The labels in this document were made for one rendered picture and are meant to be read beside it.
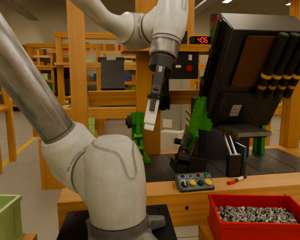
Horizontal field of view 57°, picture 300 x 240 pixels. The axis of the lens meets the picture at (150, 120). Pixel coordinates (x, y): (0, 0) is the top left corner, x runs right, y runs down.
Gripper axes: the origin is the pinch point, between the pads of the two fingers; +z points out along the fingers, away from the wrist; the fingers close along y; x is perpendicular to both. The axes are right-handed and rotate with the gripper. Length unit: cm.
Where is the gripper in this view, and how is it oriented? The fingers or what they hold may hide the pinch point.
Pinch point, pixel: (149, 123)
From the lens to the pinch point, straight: 80.4
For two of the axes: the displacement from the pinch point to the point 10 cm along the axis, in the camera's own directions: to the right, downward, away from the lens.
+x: -9.8, -2.0, 0.2
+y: -0.1, 1.5, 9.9
